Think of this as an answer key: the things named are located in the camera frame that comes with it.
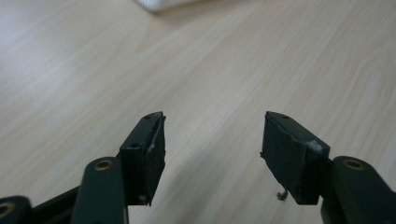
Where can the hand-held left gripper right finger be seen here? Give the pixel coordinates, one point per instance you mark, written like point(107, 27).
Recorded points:
point(289, 155)

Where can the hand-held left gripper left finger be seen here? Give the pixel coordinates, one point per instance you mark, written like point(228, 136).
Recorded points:
point(143, 155)

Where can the white cloth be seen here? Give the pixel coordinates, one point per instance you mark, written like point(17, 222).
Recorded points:
point(162, 3)

